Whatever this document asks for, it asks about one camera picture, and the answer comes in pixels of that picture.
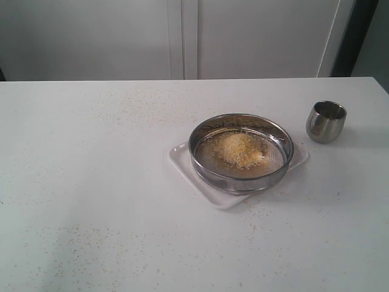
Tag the round steel mesh sieve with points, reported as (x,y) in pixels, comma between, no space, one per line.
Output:
(277,144)

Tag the small steel cup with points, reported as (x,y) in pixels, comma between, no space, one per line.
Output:
(325,121)

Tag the yellow grain pile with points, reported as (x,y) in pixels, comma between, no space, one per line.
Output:
(240,150)

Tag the white rectangular tray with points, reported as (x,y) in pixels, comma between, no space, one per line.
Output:
(180,158)

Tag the white cabinet doors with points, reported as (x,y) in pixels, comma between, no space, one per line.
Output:
(161,40)

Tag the dark vertical post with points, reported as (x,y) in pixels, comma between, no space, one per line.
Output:
(356,30)

